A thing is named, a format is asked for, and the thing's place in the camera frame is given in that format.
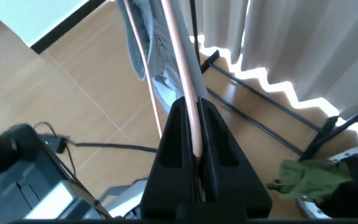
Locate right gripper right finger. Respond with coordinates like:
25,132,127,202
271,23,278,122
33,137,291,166
197,96,273,218

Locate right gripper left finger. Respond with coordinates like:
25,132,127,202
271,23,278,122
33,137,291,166
140,96,198,218

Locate pink clothes hanger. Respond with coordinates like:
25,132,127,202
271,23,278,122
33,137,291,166
122,0,204,200

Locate pale grey shorts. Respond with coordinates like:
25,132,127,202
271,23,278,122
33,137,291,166
116,0,209,114

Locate black clothes rack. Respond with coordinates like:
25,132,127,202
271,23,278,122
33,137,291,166
188,0,358,162

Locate white laundry basket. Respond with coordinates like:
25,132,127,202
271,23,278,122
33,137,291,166
296,142,358,219

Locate green garment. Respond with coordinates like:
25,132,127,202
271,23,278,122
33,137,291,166
265,158,352,200

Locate black cable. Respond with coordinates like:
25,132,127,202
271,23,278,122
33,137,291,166
67,141,158,154

